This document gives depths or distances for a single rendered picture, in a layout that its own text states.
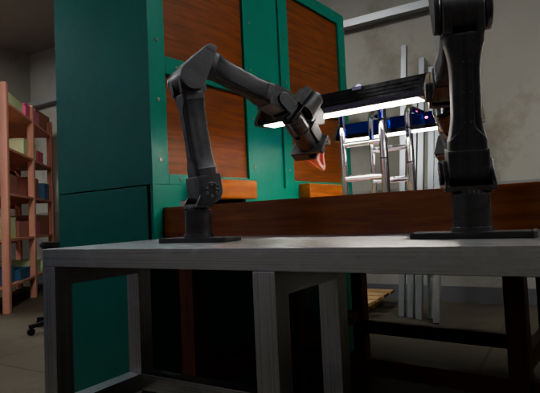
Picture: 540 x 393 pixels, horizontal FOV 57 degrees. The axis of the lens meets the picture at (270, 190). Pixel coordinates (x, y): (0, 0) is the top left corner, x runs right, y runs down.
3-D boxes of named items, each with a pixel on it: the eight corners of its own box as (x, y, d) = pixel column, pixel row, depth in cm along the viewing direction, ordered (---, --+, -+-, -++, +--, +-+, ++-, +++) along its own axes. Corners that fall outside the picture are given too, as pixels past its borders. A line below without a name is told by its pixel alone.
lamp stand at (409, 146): (419, 222, 183) (411, 101, 186) (369, 223, 195) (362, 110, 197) (435, 220, 198) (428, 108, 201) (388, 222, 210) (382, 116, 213)
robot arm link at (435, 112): (437, 120, 118) (428, 99, 114) (462, 113, 116) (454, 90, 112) (440, 140, 114) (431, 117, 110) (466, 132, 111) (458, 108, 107)
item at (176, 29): (153, 183, 158) (143, -107, 163) (57, 194, 191) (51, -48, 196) (353, 190, 267) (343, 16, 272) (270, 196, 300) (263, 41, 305)
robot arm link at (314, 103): (310, 108, 142) (283, 76, 137) (329, 101, 134) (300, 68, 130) (288, 137, 137) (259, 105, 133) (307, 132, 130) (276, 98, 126)
